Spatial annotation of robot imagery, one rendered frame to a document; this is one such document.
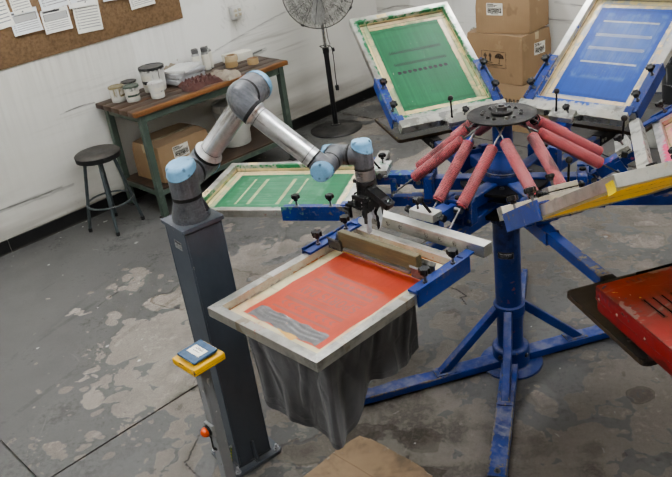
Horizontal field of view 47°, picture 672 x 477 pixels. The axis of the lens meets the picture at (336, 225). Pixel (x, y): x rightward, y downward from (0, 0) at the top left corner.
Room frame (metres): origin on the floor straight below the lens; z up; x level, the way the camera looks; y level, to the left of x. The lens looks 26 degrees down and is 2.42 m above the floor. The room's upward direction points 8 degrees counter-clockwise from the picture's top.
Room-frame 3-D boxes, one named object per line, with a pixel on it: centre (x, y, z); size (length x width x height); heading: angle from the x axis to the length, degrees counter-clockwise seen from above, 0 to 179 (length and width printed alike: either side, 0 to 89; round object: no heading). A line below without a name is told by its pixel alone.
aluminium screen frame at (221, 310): (2.50, 0.02, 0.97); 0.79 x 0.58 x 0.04; 131
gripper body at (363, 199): (2.66, -0.13, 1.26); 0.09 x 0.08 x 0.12; 41
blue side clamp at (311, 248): (2.86, 0.02, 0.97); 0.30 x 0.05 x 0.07; 131
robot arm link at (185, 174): (2.81, 0.55, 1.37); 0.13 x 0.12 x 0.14; 156
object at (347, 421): (2.30, -0.08, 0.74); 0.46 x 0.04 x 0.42; 131
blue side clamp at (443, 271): (2.45, -0.35, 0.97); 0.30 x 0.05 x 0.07; 131
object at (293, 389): (2.30, 0.24, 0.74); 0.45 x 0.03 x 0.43; 41
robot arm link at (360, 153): (2.65, -0.13, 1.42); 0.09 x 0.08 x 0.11; 66
